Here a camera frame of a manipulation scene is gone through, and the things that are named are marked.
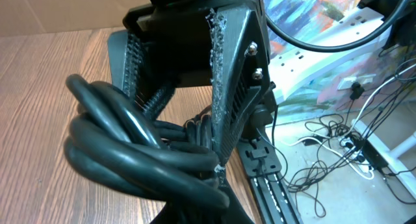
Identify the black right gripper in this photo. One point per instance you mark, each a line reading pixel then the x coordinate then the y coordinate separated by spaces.
pixel 194 41

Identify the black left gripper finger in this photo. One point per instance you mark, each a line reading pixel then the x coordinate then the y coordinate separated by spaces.
pixel 216 203

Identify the colourful painted board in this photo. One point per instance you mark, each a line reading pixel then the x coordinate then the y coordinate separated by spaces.
pixel 310 84

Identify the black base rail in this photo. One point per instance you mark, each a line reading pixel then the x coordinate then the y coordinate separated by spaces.
pixel 263 170

